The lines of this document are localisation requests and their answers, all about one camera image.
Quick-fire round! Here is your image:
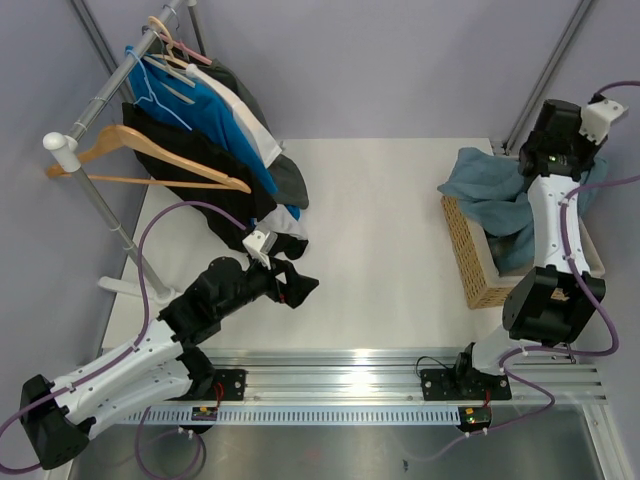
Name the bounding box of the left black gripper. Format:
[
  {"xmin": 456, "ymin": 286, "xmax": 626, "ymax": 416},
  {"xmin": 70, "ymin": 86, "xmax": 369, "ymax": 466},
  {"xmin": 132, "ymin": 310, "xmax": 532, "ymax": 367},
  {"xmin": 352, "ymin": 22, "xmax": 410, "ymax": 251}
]
[{"xmin": 217, "ymin": 251, "xmax": 318, "ymax": 320}]

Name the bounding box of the brown wooden hanger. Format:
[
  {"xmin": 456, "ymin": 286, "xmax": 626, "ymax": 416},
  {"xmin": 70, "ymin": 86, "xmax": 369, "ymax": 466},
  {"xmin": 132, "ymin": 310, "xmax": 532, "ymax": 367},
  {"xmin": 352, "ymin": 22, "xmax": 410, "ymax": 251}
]
[{"xmin": 43, "ymin": 124, "xmax": 252, "ymax": 194}]

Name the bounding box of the grey-blue t shirt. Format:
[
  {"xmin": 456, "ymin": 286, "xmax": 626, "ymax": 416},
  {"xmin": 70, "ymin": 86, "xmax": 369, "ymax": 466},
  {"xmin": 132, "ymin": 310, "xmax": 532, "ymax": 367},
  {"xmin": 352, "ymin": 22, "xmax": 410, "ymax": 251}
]
[{"xmin": 438, "ymin": 147, "xmax": 608, "ymax": 276}]

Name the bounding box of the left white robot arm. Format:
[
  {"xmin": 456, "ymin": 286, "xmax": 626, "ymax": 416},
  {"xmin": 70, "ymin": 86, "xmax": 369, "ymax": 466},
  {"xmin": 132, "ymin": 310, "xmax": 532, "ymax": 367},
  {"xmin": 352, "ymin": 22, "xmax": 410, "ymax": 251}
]
[{"xmin": 19, "ymin": 257, "xmax": 319, "ymax": 470}]

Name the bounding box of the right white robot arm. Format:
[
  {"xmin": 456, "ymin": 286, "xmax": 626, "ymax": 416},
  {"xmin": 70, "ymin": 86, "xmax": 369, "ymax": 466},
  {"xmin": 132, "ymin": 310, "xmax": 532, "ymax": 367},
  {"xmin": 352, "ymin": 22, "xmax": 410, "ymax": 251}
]
[{"xmin": 444, "ymin": 97, "xmax": 624, "ymax": 400}]

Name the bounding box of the white t shirt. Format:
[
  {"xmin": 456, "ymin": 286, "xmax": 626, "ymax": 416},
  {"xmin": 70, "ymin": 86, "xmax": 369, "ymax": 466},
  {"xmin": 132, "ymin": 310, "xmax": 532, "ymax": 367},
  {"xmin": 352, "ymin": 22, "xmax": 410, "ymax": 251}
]
[{"xmin": 186, "ymin": 64, "xmax": 308, "ymax": 240}]

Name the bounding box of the black t shirt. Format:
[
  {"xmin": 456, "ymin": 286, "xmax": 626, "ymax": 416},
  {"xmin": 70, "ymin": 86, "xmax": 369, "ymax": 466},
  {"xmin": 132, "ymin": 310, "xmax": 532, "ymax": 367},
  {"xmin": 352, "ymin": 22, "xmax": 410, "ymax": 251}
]
[{"xmin": 122, "ymin": 103, "xmax": 280, "ymax": 253}]

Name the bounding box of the dark grey t shirt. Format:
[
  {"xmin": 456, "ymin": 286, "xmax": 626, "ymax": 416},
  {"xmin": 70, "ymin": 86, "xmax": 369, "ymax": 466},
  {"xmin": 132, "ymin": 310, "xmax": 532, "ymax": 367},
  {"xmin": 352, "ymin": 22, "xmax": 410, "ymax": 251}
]
[{"xmin": 204, "ymin": 59, "xmax": 309, "ymax": 210}]

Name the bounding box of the bright blue t shirt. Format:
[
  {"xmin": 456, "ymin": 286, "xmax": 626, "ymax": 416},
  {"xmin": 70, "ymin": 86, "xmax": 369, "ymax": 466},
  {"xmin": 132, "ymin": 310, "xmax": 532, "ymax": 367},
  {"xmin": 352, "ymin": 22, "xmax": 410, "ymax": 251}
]
[{"xmin": 128, "ymin": 57, "xmax": 277, "ymax": 194}]

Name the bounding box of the pink hanger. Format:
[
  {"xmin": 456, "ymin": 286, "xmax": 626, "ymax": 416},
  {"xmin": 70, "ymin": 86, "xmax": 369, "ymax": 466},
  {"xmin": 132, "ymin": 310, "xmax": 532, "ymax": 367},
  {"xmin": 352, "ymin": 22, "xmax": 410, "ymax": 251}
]
[{"xmin": 171, "ymin": 41, "xmax": 213, "ymax": 66}]

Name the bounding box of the wicker laundry basket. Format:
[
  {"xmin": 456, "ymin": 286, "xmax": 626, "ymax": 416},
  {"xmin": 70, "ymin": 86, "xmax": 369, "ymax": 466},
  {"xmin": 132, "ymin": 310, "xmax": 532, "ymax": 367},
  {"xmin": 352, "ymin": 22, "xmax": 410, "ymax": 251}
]
[{"xmin": 440, "ymin": 154, "xmax": 606, "ymax": 311}]

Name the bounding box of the metal clothes rack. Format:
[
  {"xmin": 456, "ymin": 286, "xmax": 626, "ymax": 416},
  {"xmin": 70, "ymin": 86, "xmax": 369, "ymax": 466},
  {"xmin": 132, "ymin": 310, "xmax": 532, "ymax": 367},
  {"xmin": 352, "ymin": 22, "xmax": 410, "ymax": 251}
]
[{"xmin": 42, "ymin": 0, "xmax": 211, "ymax": 304}]

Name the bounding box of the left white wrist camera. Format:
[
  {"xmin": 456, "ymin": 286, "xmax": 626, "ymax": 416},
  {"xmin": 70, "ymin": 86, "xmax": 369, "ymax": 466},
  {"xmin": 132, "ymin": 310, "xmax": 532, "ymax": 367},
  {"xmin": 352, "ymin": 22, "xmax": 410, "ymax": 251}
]
[{"xmin": 242, "ymin": 229, "xmax": 277, "ymax": 270}]

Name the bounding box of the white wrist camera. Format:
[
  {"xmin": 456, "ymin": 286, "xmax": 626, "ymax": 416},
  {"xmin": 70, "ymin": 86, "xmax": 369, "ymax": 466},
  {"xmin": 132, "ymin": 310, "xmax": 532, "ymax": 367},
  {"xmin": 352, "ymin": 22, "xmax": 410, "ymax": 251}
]
[
  {"xmin": 242, "ymin": 229, "xmax": 277, "ymax": 270},
  {"xmin": 579, "ymin": 99, "xmax": 629, "ymax": 146}
]

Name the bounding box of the aluminium mounting rail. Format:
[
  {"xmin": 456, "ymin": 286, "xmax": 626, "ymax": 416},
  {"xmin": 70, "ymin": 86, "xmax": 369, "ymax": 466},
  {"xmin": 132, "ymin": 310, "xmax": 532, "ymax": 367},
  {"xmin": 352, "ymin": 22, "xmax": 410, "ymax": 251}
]
[{"xmin": 203, "ymin": 348, "xmax": 607, "ymax": 406}]

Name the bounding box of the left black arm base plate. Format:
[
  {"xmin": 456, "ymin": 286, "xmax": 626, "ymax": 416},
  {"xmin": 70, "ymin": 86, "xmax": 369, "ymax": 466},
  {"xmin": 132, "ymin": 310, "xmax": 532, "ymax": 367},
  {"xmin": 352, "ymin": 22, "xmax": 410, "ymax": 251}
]
[{"xmin": 195, "ymin": 368, "xmax": 248, "ymax": 402}]

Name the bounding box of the white slotted cable duct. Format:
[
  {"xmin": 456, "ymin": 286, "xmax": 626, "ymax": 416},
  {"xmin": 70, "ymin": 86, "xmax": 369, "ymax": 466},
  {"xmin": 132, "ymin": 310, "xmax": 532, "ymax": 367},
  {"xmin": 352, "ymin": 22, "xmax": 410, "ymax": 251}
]
[{"xmin": 123, "ymin": 405, "xmax": 461, "ymax": 426}]

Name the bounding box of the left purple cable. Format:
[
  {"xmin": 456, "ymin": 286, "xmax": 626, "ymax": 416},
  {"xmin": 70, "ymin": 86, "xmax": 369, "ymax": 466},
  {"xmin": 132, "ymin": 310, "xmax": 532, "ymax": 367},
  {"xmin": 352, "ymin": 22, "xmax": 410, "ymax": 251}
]
[{"xmin": 0, "ymin": 201, "xmax": 251, "ymax": 474}]

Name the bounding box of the purple cable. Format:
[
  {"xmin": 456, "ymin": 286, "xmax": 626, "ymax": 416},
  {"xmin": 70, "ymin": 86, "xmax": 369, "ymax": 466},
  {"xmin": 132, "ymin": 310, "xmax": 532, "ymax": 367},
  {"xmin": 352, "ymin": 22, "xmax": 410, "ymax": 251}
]
[
  {"xmin": 499, "ymin": 79, "xmax": 640, "ymax": 401},
  {"xmin": 0, "ymin": 201, "xmax": 251, "ymax": 474}
]

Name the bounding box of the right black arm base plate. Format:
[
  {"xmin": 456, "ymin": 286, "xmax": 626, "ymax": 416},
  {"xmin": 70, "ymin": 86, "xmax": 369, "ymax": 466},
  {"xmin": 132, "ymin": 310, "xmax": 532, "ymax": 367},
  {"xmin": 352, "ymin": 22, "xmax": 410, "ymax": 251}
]
[{"xmin": 419, "ymin": 368, "xmax": 513, "ymax": 401}]

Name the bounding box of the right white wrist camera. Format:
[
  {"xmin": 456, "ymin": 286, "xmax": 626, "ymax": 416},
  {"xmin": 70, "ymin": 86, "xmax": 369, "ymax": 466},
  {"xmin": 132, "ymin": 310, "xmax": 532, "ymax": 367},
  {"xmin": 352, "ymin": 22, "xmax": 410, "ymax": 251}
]
[{"xmin": 579, "ymin": 99, "xmax": 629, "ymax": 146}]

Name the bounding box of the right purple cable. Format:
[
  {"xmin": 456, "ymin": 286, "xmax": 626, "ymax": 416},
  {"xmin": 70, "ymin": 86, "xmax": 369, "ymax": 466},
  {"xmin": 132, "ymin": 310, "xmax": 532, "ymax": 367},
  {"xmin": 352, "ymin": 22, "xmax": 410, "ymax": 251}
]
[{"xmin": 499, "ymin": 79, "xmax": 640, "ymax": 401}]

